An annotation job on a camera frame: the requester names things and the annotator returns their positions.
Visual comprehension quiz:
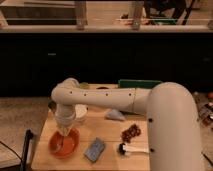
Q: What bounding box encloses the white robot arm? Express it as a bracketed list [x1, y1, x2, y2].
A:
[51, 78, 205, 171]

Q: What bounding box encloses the wooden railing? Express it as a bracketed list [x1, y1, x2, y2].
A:
[0, 0, 213, 33]

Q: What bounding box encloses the red grapes bunch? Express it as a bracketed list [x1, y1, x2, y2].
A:
[121, 124, 141, 143]

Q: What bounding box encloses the black white brush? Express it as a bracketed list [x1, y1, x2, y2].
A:
[118, 143, 149, 155]

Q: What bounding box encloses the grey blue cloth wedge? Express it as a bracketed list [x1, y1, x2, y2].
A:
[105, 109, 125, 121]

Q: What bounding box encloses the green round object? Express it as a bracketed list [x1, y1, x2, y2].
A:
[80, 82, 90, 89]

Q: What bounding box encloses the black chair frame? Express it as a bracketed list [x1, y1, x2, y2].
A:
[19, 129, 34, 171]

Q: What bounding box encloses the red bowl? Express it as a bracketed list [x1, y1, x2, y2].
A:
[48, 128, 79, 159]

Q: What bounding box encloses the green box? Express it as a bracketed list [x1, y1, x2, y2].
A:
[118, 79, 160, 89]

